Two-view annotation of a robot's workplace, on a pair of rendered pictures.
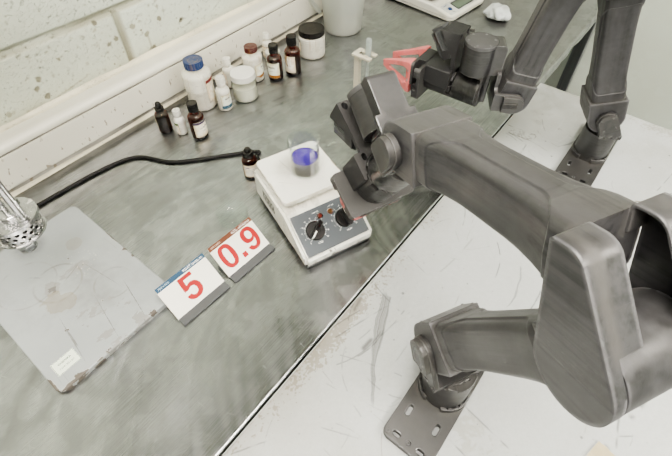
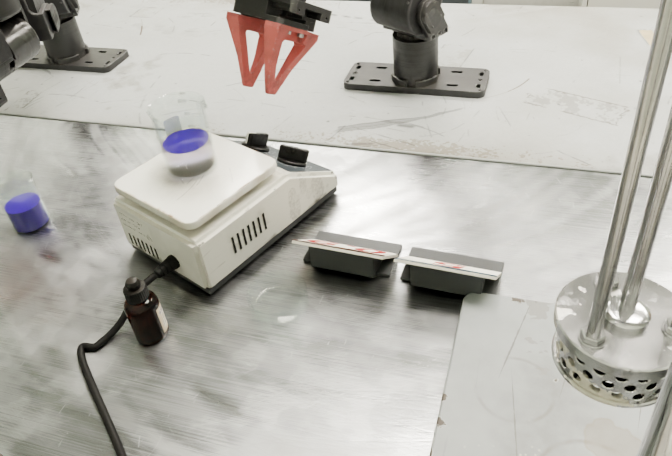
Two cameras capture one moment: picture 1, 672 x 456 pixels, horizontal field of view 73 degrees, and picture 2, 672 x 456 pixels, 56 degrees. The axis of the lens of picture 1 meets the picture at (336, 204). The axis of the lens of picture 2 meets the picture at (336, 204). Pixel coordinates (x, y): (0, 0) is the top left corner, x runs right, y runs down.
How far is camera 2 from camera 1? 0.86 m
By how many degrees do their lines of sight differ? 72
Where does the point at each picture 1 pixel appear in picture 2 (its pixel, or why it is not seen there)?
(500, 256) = not seen: hidden behind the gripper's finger
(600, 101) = not seen: outside the picture
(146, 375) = (594, 266)
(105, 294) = (543, 383)
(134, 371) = not seen: hidden behind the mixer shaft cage
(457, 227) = (213, 110)
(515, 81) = not seen: outside the picture
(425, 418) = (452, 77)
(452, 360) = not seen: outside the picture
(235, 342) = (482, 210)
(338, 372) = (450, 132)
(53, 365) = not seen: outside the picture
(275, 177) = (222, 188)
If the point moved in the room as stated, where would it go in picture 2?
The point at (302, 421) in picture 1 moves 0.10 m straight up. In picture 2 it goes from (516, 137) to (524, 61)
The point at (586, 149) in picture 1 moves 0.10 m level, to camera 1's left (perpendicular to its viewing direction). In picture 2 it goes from (76, 42) to (78, 66)
